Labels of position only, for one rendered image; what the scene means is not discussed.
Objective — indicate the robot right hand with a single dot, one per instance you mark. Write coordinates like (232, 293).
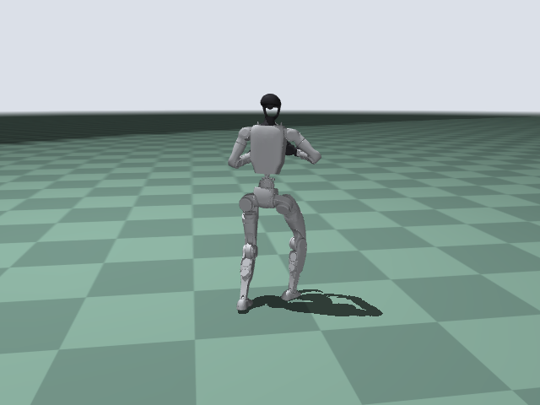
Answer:
(290, 149)

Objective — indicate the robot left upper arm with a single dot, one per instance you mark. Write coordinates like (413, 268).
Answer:
(240, 144)

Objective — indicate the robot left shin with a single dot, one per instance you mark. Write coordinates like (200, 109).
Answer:
(246, 273)

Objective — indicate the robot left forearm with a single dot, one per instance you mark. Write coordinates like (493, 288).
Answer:
(246, 159)

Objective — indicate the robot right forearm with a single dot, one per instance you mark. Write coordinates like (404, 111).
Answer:
(302, 155)

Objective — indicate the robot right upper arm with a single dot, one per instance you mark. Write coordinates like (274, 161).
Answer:
(293, 135)

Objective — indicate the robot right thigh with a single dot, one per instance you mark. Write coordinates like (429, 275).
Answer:
(287, 206)

